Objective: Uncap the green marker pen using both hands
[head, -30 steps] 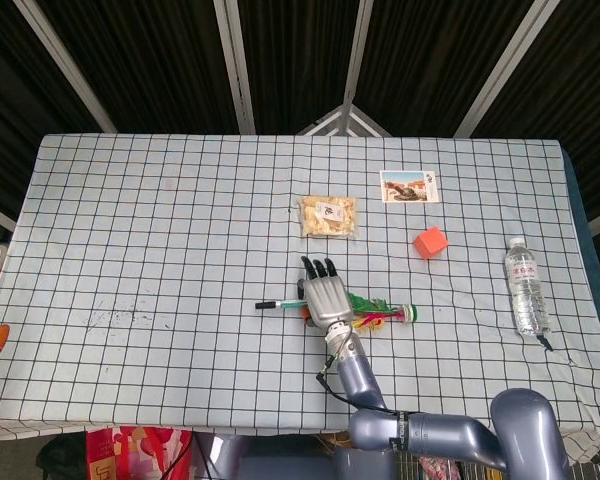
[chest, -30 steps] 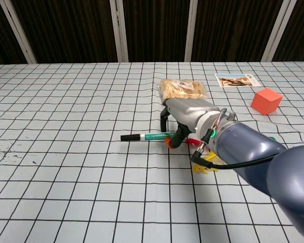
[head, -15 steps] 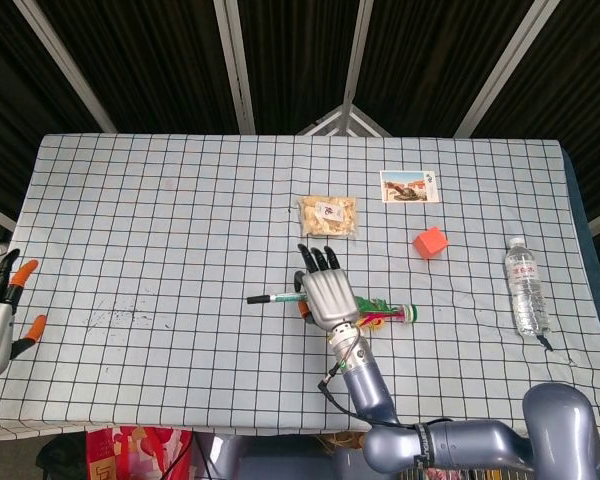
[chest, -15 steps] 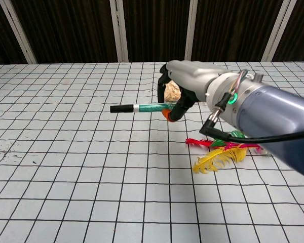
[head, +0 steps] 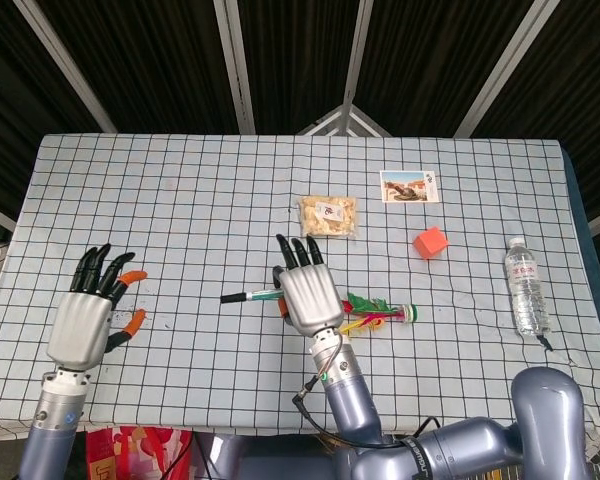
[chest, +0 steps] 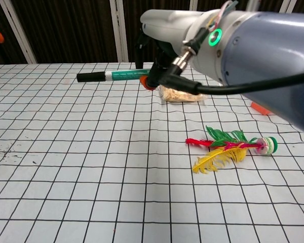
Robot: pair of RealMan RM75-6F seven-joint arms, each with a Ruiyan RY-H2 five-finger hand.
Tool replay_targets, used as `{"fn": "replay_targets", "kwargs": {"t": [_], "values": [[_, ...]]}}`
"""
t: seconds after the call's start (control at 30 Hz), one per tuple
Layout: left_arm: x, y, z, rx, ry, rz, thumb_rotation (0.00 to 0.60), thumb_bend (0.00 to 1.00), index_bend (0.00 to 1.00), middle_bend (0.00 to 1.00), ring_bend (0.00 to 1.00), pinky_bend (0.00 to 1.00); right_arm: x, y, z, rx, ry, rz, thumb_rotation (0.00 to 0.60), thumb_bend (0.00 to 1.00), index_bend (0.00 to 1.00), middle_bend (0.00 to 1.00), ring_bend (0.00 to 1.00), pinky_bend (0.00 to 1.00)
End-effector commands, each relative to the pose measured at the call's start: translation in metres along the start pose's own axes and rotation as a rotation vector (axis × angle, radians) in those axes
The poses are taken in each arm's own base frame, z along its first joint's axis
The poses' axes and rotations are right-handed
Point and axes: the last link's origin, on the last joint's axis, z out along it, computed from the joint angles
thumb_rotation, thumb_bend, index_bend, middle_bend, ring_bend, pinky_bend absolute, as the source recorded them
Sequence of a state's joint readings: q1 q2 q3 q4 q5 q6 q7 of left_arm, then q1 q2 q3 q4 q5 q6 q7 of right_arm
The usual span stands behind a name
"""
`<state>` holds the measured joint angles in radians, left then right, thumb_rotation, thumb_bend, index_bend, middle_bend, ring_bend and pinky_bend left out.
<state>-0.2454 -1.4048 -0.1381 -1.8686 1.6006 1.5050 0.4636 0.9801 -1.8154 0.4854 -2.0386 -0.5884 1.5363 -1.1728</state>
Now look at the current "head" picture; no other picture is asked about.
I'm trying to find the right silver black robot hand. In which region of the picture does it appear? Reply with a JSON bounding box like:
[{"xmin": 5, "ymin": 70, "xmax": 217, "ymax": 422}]
[{"xmin": 272, "ymin": 233, "xmax": 345, "ymax": 336}]

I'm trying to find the picture postcard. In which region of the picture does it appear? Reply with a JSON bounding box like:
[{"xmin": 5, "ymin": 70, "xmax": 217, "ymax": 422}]
[{"xmin": 379, "ymin": 169, "xmax": 441, "ymax": 204}]

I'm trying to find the grey robot torso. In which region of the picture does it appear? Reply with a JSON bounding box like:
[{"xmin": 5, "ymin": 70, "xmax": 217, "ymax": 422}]
[{"xmin": 192, "ymin": 431, "xmax": 342, "ymax": 480}]

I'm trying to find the clear plastic water bottle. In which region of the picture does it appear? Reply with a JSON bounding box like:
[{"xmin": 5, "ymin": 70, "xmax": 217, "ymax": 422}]
[{"xmin": 503, "ymin": 236, "xmax": 552, "ymax": 338}]

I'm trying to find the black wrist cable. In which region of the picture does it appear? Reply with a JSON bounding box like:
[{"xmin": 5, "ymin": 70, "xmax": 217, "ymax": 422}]
[{"xmin": 291, "ymin": 331, "xmax": 442, "ymax": 449}]

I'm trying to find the clear bag of snacks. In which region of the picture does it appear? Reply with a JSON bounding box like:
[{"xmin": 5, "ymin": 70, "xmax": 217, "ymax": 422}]
[{"xmin": 297, "ymin": 195, "xmax": 360, "ymax": 240}]

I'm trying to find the orange cube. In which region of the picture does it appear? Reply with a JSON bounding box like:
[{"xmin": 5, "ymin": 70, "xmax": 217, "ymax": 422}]
[{"xmin": 412, "ymin": 225, "xmax": 451, "ymax": 262}]

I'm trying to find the red printed bag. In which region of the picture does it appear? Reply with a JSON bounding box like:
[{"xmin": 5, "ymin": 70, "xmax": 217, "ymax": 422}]
[{"xmin": 84, "ymin": 425, "xmax": 194, "ymax": 480}]

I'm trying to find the white green marker body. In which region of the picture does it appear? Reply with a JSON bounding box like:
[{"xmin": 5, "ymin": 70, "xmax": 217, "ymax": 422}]
[{"xmin": 243, "ymin": 288, "xmax": 285, "ymax": 303}]

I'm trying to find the colourful feather shuttlecock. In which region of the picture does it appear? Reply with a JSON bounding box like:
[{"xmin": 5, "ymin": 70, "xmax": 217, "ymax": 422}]
[{"xmin": 340, "ymin": 292, "xmax": 420, "ymax": 338}]

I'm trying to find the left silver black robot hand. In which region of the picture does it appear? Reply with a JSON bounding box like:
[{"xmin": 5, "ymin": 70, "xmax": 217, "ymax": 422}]
[{"xmin": 45, "ymin": 243, "xmax": 149, "ymax": 372}]

